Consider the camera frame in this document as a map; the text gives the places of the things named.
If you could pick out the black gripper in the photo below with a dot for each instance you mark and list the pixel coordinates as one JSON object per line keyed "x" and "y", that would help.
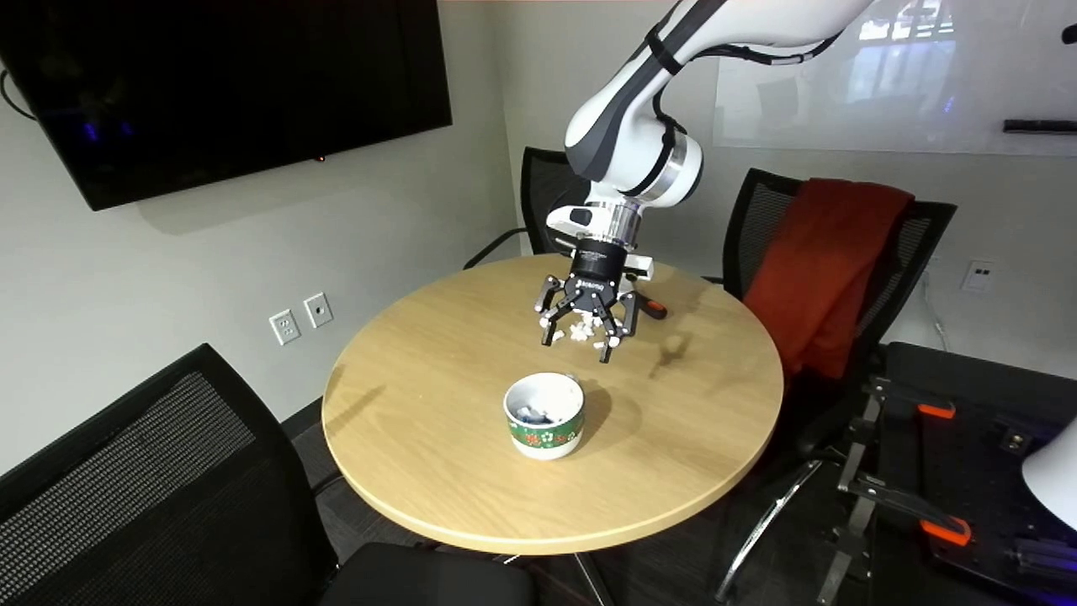
{"x": 592, "y": 271}

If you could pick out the white wall plate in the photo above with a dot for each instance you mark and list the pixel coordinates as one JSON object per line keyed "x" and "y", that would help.
{"x": 316, "y": 309}
{"x": 283, "y": 328}

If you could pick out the blue pen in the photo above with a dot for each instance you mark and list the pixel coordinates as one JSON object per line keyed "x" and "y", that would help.
{"x": 536, "y": 415}

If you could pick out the red cloth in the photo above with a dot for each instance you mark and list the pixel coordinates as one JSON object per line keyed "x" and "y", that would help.
{"x": 826, "y": 271}

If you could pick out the black chair with red cloth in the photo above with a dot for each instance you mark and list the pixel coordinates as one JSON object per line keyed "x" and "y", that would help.
{"x": 760, "y": 222}

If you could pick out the black wall television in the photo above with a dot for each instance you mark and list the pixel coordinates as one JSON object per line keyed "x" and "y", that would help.
{"x": 222, "y": 77}

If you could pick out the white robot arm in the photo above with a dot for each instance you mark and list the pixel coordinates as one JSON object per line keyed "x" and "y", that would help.
{"x": 642, "y": 137}

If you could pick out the black mesh office chair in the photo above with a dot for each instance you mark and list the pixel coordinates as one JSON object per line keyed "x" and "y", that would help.
{"x": 542, "y": 189}

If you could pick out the black striped office chair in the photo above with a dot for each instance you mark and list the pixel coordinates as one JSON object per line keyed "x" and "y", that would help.
{"x": 137, "y": 493}

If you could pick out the white mug with green print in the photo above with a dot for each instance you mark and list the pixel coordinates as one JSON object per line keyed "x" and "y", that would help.
{"x": 542, "y": 434}

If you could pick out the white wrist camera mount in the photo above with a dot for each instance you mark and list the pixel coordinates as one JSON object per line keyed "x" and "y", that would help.
{"x": 565, "y": 217}

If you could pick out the dark brown marker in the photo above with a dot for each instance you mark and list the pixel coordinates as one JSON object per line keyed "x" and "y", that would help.
{"x": 655, "y": 309}

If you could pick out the white wall socket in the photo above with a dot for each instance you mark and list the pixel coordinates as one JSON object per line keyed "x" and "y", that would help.
{"x": 982, "y": 276}

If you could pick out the black whiteboard tray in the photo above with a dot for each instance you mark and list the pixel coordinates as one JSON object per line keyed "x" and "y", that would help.
{"x": 1038, "y": 126}

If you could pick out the white lamp shade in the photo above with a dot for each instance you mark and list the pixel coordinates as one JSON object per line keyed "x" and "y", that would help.
{"x": 1053, "y": 476}

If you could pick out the chrome chair leg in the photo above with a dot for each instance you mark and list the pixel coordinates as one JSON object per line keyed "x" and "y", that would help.
{"x": 760, "y": 524}

